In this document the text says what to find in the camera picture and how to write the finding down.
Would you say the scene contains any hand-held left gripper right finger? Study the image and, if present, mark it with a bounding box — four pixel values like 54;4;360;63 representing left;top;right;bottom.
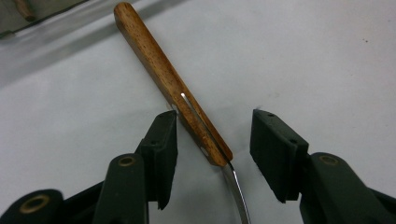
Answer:
249;108;391;224

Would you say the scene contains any translucent grey plastic bin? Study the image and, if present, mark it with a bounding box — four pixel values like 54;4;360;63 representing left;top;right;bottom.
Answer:
0;0;94;40

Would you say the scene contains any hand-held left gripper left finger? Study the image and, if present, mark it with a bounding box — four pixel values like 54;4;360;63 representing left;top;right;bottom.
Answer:
92;109;179;224

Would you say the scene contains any wooden-handled knife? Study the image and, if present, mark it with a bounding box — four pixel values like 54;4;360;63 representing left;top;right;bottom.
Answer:
113;1;251;224

